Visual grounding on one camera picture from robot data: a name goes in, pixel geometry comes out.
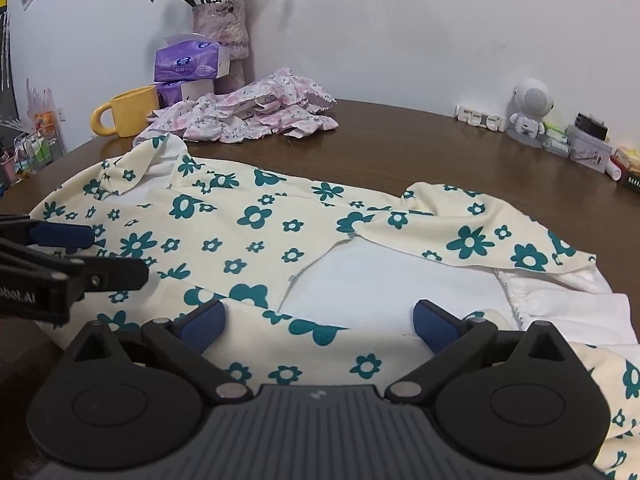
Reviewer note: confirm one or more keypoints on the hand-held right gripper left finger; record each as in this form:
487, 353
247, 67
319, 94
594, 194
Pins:
205, 327

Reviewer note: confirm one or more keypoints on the purple tissue pack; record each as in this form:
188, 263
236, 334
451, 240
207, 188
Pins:
187, 60
180, 92

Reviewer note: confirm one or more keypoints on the black and red box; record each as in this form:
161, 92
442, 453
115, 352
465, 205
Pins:
632, 180

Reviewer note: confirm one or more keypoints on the yellow round container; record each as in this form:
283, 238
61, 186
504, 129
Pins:
631, 156

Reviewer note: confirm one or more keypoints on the black charger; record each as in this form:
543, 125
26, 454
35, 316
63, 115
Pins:
592, 126

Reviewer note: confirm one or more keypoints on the clear rack with small items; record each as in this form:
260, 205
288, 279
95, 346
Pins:
35, 145

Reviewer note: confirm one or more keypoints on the clear small box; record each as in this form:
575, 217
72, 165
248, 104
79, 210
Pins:
555, 148

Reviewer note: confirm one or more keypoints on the pink floral cloth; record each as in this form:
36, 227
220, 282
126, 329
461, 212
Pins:
235, 110

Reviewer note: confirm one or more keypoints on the white tube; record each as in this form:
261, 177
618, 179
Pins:
614, 169

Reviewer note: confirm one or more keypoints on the fuzzy pink vase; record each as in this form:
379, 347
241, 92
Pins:
225, 30

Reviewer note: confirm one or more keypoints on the white robot-shaped speaker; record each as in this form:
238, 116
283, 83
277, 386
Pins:
530, 105

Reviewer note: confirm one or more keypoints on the grey tin box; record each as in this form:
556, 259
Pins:
589, 152

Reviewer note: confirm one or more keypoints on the cream dress with teal flowers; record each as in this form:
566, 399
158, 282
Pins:
280, 215

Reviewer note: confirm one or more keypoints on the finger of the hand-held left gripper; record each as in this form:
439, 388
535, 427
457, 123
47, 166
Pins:
65, 236
115, 274

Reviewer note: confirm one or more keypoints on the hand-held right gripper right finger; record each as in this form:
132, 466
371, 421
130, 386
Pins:
435, 327

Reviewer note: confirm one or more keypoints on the green and white small box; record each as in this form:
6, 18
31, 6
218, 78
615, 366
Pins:
556, 131

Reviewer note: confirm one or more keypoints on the yellow mug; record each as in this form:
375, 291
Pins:
135, 112

